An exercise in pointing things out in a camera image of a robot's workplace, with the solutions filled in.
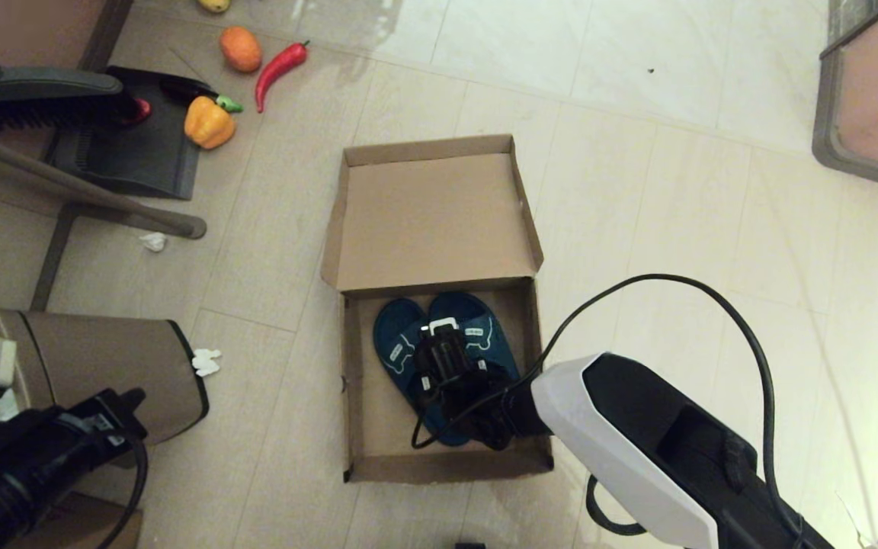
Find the dark blue slipper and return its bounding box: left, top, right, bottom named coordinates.
left=373, top=297, right=478, bottom=448
left=428, top=291, right=522, bottom=382

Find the brown cardboard shoe box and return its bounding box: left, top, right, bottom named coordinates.
left=321, top=134, right=554, bottom=484

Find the brown plastic trash bin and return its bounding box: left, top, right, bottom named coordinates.
left=0, top=308, right=211, bottom=451

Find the dark brown cardboard carton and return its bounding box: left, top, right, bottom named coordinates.
left=20, top=492, right=143, bottom=549

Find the brown table with metal legs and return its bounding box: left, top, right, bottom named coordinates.
left=0, top=0, right=208, bottom=312

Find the black dustpan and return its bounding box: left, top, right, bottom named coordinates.
left=49, top=66, right=220, bottom=201

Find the yellow bell pepper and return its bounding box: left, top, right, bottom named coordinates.
left=184, top=95, right=237, bottom=150

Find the dark eggplant with green stem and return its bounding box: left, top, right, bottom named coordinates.
left=162, top=78, right=245, bottom=114

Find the black broom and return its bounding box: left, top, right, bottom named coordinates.
left=0, top=34, right=135, bottom=134

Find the red chili pepper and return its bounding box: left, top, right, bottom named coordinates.
left=255, top=40, right=310, bottom=114

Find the orange fruit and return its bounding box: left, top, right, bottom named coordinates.
left=219, top=26, right=264, bottom=73

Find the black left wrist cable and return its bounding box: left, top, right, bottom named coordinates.
left=96, top=435, right=150, bottom=549

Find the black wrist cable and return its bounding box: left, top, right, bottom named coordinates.
left=96, top=435, right=150, bottom=549
left=411, top=273, right=809, bottom=549

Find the black right elbow cable loop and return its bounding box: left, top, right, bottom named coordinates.
left=585, top=477, right=647, bottom=536

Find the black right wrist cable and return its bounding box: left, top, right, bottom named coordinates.
left=411, top=273, right=809, bottom=549

